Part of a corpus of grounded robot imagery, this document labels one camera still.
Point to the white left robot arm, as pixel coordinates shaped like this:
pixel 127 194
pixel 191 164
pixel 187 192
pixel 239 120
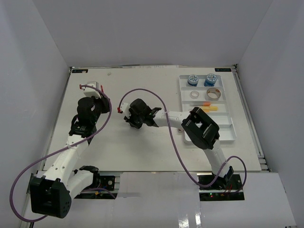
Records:
pixel 52 193

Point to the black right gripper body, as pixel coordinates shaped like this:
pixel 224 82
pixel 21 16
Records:
pixel 136 120

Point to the black table label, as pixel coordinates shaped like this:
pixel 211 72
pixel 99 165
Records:
pixel 79 71
pixel 223 70

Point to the left black table label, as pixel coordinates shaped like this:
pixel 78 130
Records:
pixel 79 71

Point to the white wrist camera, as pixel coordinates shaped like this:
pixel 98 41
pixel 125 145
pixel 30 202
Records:
pixel 90 89
pixel 124 109

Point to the right black table label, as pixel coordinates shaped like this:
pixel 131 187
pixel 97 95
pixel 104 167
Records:
pixel 223 70

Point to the white compartment tray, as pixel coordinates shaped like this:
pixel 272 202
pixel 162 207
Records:
pixel 221 116

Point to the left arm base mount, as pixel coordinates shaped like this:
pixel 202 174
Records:
pixel 103 187

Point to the brown packing tape roll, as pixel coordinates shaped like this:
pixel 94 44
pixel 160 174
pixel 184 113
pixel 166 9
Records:
pixel 213 94

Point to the yellow white highlighter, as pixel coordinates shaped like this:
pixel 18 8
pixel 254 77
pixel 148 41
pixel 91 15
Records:
pixel 213 108

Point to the blue tape roll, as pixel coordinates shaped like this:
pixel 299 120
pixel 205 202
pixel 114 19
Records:
pixel 193 80
pixel 210 80

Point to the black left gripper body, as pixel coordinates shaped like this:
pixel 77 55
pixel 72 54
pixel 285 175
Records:
pixel 100 107

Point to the clear tape roll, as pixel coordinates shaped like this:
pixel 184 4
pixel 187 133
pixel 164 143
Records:
pixel 194 94

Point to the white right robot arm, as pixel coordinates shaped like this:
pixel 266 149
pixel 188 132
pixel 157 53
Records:
pixel 197 125

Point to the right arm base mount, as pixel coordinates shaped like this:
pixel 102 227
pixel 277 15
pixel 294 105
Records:
pixel 230 192

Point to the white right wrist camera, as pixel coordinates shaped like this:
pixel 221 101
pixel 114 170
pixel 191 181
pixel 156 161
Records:
pixel 124 109

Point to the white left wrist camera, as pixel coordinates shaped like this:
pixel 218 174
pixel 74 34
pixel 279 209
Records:
pixel 90 89

